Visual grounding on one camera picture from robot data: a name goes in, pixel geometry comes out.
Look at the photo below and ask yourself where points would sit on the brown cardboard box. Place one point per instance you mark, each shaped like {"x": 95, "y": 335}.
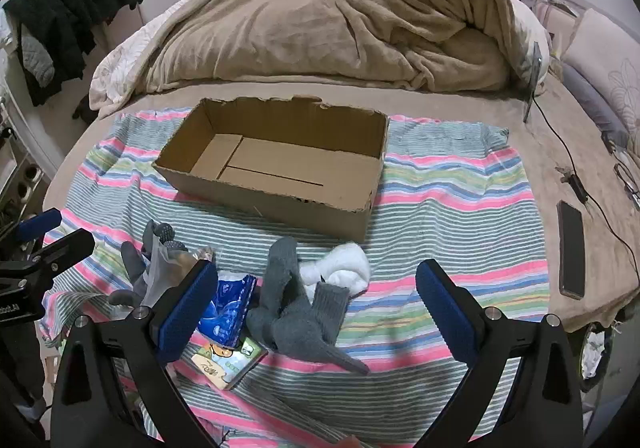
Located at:
{"x": 280, "y": 162}

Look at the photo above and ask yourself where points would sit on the bed with brown sheet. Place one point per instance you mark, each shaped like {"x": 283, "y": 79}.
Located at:
{"x": 540, "y": 167}

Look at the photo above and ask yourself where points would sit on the bin with white bag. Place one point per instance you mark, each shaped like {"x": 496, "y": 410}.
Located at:
{"x": 597, "y": 353}

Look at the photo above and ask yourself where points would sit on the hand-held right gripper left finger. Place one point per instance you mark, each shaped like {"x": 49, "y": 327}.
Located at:
{"x": 185, "y": 313}

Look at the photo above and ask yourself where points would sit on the cartoon print tissue pack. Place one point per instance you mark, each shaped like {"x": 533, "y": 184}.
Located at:
{"x": 235, "y": 360}

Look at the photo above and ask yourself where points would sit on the grey sock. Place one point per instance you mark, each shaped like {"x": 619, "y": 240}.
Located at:
{"x": 280, "y": 273}
{"x": 325, "y": 323}

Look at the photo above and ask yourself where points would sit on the blue-grey pillow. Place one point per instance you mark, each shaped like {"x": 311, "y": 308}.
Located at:
{"x": 590, "y": 102}

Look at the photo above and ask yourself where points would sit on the metal shelf rack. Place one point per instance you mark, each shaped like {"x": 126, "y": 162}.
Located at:
{"x": 20, "y": 177}

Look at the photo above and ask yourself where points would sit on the white pillow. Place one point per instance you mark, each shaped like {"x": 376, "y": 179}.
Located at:
{"x": 530, "y": 32}

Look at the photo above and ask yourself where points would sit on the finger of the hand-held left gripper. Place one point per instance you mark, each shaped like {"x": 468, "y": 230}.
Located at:
{"x": 65, "y": 250}
{"x": 37, "y": 224}

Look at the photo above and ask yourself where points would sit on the eyeglasses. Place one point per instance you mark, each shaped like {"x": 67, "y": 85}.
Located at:
{"x": 627, "y": 180}

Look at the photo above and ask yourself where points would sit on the grey quilted garment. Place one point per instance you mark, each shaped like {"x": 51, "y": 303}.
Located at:
{"x": 37, "y": 57}

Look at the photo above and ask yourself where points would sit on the striped cloth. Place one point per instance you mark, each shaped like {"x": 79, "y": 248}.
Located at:
{"x": 450, "y": 208}

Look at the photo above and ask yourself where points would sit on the blue packet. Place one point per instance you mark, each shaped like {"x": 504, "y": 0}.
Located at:
{"x": 227, "y": 308}

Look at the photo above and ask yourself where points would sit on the grey glove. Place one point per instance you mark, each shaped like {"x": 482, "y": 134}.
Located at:
{"x": 131, "y": 263}

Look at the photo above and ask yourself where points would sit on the clear zip plastic bag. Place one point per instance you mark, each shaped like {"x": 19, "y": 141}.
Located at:
{"x": 167, "y": 268}

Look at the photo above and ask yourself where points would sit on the standing tablet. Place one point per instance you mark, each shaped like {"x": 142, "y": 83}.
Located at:
{"x": 534, "y": 77}

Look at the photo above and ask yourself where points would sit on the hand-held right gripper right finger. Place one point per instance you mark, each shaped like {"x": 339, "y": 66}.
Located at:
{"x": 445, "y": 313}

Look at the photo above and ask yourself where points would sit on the white floral quilt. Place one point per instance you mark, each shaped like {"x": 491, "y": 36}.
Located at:
{"x": 125, "y": 72}

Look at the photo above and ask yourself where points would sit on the pale floral pillow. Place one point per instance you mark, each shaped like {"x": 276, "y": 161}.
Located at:
{"x": 605, "y": 57}

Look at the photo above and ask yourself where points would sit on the beige fleece blanket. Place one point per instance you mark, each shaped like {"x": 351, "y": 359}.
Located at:
{"x": 300, "y": 27}

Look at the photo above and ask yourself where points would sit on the white sock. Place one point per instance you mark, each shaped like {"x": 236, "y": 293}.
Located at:
{"x": 345, "y": 268}

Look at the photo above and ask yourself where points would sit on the black smartphone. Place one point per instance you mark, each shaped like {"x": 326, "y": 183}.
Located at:
{"x": 571, "y": 248}

